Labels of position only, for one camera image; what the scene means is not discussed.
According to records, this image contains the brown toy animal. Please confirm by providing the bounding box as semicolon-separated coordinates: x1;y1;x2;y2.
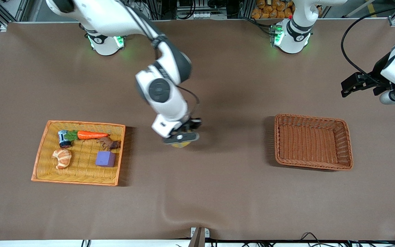
97;137;121;151

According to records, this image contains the purple block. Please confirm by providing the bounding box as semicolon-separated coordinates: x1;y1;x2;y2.
95;151;116;168

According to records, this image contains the orange toy carrot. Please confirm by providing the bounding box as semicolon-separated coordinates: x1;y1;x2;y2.
64;130;109;141

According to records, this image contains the brown wicker basket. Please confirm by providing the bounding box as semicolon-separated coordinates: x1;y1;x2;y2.
274;114;354;171

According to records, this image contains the brown table cover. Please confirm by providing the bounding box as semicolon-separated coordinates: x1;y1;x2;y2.
0;19;395;241

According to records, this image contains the yellow wicker tray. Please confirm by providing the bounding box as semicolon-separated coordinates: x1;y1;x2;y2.
31;120;126;186

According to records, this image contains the small blue can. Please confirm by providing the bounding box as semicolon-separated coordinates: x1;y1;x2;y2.
58;130;72;149

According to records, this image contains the toy croissant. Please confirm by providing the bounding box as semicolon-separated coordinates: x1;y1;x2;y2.
52;149;72;169

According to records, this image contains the pile of orange buns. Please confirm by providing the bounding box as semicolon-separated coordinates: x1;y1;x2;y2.
251;0;295;19

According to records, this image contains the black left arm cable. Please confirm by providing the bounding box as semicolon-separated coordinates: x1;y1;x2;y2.
341;2;395;86

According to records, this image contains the metal table bracket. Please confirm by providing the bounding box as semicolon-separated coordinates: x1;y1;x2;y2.
190;227;210;247

